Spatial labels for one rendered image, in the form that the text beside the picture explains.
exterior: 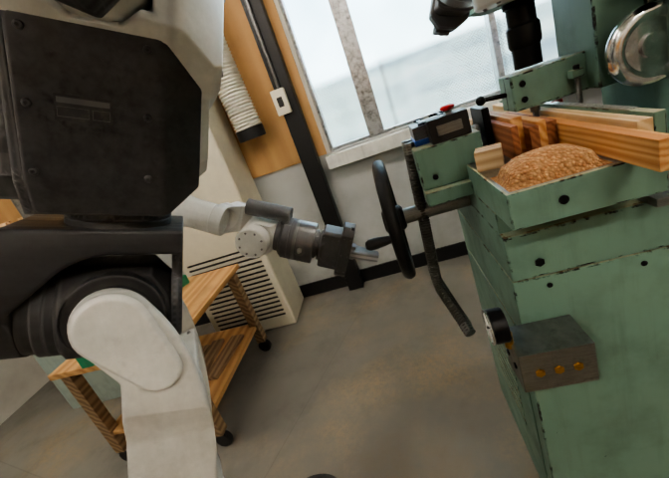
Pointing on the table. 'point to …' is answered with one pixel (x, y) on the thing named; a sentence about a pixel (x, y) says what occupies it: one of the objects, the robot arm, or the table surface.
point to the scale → (593, 106)
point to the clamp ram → (483, 123)
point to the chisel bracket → (542, 83)
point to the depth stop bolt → (576, 80)
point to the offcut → (489, 157)
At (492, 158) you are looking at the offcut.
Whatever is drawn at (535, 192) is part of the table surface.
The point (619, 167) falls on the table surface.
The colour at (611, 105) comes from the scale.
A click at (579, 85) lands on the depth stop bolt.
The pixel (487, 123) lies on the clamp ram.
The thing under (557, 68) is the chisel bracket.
